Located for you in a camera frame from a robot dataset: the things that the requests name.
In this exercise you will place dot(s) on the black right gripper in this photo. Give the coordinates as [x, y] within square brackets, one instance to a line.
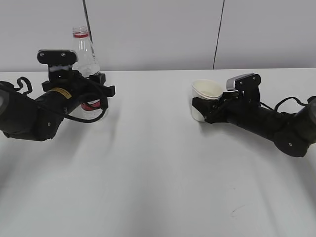
[231, 108]

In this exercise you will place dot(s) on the white paper cup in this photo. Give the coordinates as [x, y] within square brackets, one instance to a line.
[206, 89]

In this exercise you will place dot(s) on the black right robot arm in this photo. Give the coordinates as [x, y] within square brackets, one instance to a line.
[291, 133]

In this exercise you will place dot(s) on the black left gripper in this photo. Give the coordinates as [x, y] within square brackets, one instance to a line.
[63, 96]

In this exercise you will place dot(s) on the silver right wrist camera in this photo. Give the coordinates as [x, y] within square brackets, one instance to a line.
[247, 85]

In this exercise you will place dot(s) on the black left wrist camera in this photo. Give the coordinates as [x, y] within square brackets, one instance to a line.
[59, 61]

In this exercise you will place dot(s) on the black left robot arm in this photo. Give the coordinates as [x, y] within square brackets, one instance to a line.
[22, 117]

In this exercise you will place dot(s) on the clear plastic water bottle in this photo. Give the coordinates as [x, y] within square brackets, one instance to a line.
[87, 64]

